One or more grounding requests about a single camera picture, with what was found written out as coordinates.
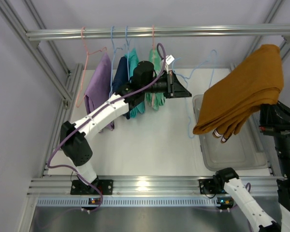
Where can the teal trousers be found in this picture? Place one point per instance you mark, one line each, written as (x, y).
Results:
(132, 63)

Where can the mustard brown trousers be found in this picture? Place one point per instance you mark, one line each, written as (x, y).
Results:
(228, 104)

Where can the purple trousers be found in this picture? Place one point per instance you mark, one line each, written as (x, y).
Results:
(98, 89)

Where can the aluminium front frame rail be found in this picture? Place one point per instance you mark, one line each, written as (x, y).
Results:
(147, 186)

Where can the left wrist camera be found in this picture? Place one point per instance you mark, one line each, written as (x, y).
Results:
(169, 59)

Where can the dark navy denim trousers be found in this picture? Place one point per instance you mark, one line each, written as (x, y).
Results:
(121, 76)

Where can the light blue wire hanger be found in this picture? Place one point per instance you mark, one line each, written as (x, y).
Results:
(192, 78)

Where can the aluminium hanging rail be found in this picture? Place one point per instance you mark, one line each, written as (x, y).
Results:
(146, 32)

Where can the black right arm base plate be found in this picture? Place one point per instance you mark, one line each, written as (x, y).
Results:
(208, 187)

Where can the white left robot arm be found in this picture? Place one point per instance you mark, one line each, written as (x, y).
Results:
(74, 137)

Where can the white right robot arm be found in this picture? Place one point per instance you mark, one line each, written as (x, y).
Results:
(274, 122)

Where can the grey slotted cable duct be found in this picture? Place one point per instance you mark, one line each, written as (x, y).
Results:
(131, 201)

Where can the clear plastic storage bin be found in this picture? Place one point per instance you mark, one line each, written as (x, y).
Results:
(243, 151)

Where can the pink wire hanger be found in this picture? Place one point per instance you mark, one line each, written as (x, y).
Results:
(79, 98)
(153, 59)

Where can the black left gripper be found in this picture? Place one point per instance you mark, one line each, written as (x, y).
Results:
(171, 84)

